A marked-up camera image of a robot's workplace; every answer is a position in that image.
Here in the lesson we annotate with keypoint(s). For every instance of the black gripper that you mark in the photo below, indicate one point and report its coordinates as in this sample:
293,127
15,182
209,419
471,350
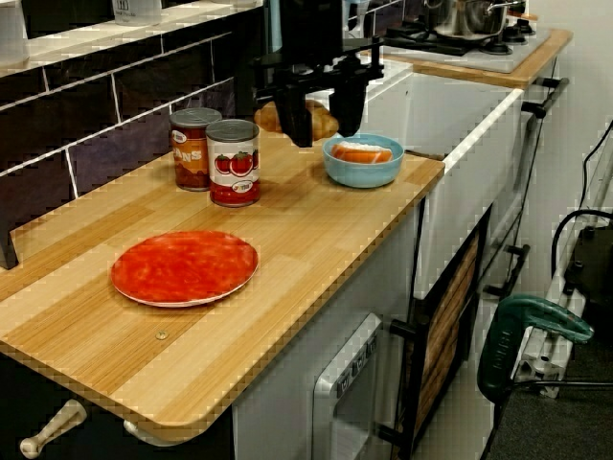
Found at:
311,48

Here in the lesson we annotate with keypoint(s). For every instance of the tan toy pastry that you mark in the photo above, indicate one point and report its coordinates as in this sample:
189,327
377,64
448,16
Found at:
323,122

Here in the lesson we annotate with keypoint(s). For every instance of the toy salmon sushi piece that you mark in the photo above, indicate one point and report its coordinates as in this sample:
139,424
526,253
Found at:
364,154

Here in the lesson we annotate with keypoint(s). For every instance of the tomato soup can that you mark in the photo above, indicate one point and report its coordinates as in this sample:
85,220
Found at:
234,167

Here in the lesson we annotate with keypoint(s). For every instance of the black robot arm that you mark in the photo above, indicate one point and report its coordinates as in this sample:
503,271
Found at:
311,7

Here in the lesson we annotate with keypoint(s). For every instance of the light blue bowl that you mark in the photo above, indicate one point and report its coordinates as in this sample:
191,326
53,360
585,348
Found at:
364,175

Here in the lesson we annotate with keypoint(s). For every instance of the teal toy cabinet box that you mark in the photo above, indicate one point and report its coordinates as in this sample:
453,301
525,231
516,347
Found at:
274,26

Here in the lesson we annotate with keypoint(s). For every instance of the black shelf support panel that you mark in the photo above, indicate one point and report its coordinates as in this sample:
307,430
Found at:
246,38

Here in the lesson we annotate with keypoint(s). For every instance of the black burner grate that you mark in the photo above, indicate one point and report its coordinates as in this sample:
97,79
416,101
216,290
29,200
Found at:
412,38

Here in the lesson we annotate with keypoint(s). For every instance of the orange beans can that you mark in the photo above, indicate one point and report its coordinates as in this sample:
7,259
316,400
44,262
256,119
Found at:
189,153

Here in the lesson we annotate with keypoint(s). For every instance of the white toy sink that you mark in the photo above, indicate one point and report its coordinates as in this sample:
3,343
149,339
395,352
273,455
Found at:
469,167

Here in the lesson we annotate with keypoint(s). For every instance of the stainless steel pot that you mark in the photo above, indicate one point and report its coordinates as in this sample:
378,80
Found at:
460,21

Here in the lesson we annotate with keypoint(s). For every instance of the grey stove hob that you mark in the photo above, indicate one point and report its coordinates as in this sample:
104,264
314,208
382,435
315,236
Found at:
498,62

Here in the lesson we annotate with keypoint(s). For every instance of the labelled white canister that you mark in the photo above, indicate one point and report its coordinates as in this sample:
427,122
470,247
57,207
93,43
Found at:
136,12

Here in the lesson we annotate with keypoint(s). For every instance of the red plate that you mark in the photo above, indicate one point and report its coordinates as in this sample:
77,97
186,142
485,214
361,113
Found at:
182,268

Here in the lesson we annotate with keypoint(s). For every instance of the white toy kitchen cabinet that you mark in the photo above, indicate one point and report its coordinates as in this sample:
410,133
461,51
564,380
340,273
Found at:
287,374

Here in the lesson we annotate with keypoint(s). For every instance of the brass countertop screw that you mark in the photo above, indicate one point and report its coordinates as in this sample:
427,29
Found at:
163,335

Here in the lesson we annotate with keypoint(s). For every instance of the white toy dishwasher door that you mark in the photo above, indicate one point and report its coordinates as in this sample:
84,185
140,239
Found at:
325,397

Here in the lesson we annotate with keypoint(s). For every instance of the green power tool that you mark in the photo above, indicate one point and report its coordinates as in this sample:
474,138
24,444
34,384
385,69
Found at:
498,350

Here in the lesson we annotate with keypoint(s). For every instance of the black equipment box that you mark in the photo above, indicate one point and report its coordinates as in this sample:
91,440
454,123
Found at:
594,268

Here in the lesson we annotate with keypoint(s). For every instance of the plain white canister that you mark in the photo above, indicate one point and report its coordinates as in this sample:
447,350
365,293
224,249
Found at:
12,33

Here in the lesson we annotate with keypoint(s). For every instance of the wood panel black frame door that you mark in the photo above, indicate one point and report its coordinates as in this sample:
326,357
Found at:
445,326

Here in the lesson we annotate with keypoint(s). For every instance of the aluminium extrusion rail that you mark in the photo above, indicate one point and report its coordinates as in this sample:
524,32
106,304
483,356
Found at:
531,369

